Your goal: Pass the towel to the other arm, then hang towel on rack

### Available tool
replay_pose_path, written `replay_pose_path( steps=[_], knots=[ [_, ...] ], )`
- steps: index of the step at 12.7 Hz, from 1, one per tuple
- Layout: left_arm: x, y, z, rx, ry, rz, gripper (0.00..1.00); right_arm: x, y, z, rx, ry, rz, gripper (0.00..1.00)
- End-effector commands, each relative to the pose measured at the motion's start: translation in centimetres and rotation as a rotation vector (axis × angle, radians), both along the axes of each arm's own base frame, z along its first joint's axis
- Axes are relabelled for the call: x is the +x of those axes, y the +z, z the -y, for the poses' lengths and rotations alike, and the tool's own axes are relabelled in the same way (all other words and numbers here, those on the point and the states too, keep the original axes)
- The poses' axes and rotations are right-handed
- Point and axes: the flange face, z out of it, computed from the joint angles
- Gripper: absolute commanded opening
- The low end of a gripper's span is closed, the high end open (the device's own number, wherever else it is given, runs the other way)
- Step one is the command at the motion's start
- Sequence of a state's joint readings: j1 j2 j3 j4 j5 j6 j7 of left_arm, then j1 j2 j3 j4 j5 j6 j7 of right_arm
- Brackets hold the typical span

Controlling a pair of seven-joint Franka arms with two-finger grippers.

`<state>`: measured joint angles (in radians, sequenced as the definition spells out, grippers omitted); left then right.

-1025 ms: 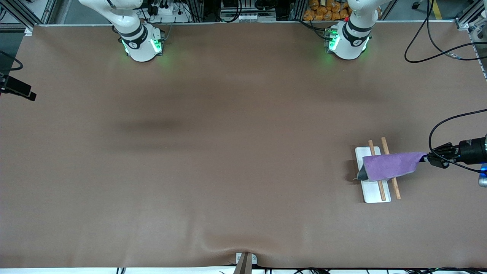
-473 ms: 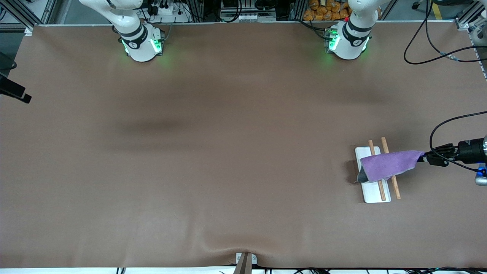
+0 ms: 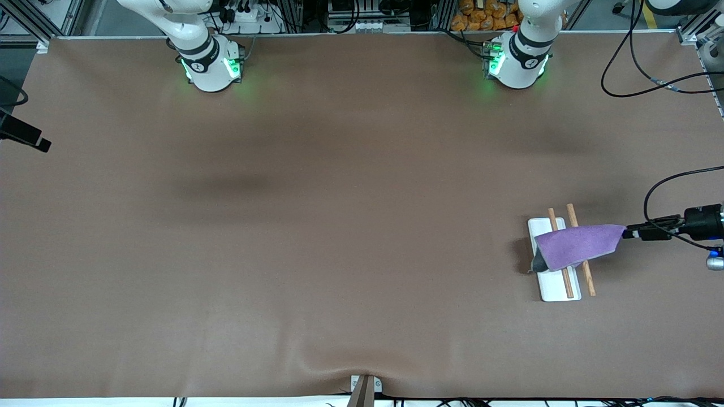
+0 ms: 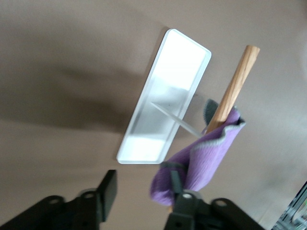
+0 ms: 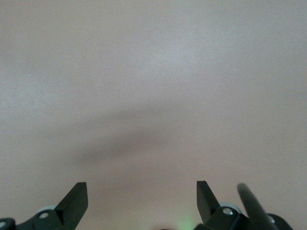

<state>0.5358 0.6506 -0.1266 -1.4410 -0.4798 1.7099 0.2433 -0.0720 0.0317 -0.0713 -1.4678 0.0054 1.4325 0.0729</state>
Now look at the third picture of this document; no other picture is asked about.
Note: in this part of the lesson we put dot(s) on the white towel rack base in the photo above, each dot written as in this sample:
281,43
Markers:
554,285

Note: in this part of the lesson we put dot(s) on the metal table edge bracket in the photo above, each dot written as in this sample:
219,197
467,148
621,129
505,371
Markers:
365,390

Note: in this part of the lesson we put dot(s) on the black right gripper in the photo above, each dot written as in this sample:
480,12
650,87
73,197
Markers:
20,134

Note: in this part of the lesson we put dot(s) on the white electronic device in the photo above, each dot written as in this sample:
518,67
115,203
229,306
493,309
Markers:
367,25

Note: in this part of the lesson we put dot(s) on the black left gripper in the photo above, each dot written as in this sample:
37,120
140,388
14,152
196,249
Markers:
703,222

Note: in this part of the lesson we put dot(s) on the orange packets pile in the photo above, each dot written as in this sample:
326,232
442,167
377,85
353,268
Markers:
481,17

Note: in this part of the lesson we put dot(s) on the brown table cover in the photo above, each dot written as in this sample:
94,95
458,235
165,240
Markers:
339,254

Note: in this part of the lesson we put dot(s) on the aluminium frame profile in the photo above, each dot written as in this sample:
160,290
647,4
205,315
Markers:
34,22
698,31

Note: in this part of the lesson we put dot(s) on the white power strip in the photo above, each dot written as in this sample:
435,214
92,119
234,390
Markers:
254,17

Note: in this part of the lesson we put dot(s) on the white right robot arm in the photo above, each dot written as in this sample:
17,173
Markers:
209,62

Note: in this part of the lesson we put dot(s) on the purple and grey towel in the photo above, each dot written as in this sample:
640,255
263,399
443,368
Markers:
577,246

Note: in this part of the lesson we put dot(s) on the wooden rack rod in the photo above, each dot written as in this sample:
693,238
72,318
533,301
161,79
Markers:
589,282
567,282

